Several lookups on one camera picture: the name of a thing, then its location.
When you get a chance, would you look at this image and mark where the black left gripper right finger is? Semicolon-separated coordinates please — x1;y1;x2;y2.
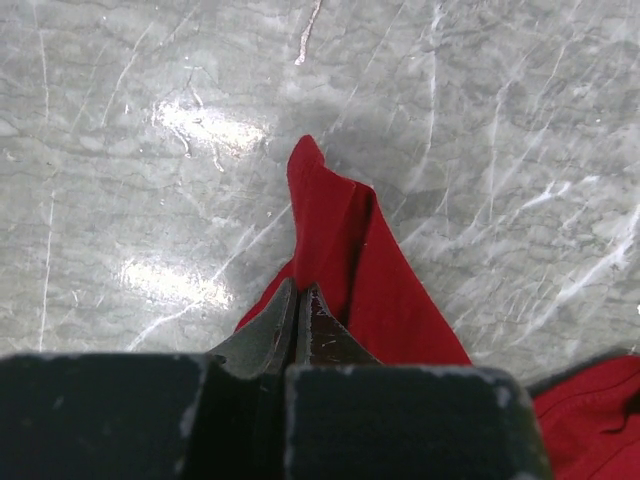
295;284;381;366

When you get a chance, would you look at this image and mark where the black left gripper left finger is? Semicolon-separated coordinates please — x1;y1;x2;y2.
209;278;298;378

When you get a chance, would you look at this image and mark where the red t-shirt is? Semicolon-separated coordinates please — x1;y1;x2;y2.
237;136;639;479

